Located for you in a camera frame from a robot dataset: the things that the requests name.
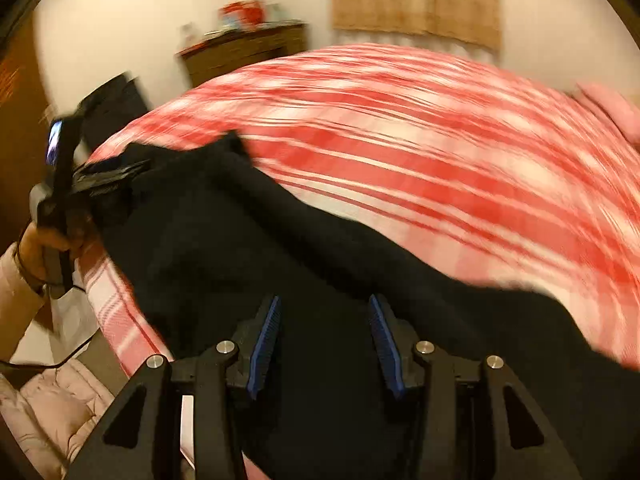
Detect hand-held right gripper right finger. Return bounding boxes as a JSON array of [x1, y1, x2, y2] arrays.
[[367, 292, 583, 480]]

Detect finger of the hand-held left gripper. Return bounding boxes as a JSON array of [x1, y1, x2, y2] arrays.
[[75, 159, 151, 196]]

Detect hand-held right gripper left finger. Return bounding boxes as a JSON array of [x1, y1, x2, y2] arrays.
[[65, 294, 283, 480]]

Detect black pants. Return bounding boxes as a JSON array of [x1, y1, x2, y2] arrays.
[[85, 130, 640, 480]]

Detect person's left forearm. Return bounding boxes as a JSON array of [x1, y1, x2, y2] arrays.
[[0, 245, 48, 361]]

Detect person's left hand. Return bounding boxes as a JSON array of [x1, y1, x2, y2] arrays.
[[17, 222, 86, 288]]

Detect brown wooden door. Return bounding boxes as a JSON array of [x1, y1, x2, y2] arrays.
[[0, 15, 51, 241]]

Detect brown wooden desk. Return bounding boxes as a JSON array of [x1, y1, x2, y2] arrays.
[[176, 20, 308, 88]]

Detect pink quilted clothing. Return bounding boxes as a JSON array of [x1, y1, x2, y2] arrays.
[[0, 357, 131, 480]]

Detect red plaid bed blanket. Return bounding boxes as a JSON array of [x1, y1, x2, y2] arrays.
[[82, 44, 640, 391]]

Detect folded pink quilt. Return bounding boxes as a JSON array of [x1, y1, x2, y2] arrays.
[[575, 82, 640, 148]]

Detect beige patterned window curtain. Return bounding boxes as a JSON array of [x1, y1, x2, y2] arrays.
[[326, 0, 502, 51]]

